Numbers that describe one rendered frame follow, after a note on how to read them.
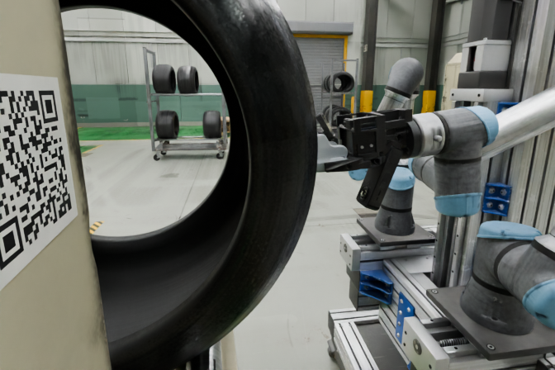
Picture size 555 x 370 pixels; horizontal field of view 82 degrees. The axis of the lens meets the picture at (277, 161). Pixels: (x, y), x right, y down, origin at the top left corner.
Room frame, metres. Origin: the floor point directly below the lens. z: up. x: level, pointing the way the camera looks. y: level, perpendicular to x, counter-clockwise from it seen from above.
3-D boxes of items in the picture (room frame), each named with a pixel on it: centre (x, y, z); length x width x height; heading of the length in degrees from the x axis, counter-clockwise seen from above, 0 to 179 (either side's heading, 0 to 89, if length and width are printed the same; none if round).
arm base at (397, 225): (1.17, -0.46, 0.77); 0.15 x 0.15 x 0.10
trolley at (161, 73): (5.86, 1.61, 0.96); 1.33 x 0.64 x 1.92; 96
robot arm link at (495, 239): (0.67, -0.53, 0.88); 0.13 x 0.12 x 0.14; 175
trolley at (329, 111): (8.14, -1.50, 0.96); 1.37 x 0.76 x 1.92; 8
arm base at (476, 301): (0.68, -0.53, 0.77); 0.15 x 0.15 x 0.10
